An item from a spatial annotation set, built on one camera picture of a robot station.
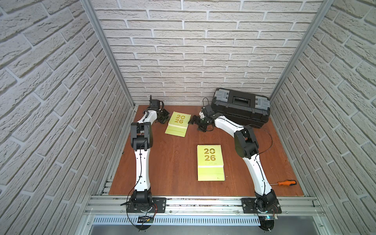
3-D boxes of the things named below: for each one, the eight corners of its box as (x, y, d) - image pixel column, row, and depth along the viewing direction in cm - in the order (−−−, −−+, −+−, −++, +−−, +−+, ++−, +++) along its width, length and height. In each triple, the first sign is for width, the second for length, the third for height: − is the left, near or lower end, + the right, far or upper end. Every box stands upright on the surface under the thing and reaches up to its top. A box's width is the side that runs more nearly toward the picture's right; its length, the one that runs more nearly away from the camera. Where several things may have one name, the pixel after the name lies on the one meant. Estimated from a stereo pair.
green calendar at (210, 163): (197, 181, 84) (197, 177, 78) (196, 149, 97) (197, 144, 91) (223, 181, 84) (225, 178, 78) (219, 149, 97) (220, 144, 91)
